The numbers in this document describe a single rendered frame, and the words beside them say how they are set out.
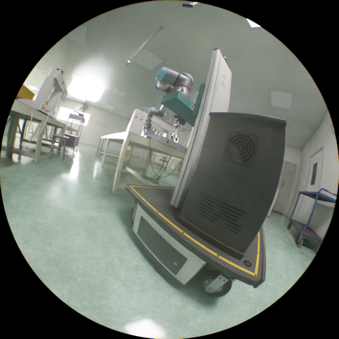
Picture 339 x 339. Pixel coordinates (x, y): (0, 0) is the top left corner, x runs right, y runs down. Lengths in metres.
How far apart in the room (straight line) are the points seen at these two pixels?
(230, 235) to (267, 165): 0.27
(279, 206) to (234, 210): 4.47
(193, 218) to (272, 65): 2.67
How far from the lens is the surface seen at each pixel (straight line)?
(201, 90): 0.84
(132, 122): 1.80
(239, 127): 0.45
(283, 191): 4.83
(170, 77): 0.81
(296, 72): 2.80
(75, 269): 0.66
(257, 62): 2.61
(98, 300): 0.59
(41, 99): 2.01
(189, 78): 0.85
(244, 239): 0.43
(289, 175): 4.91
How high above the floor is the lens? 0.58
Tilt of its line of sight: 5 degrees down
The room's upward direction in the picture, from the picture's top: 17 degrees clockwise
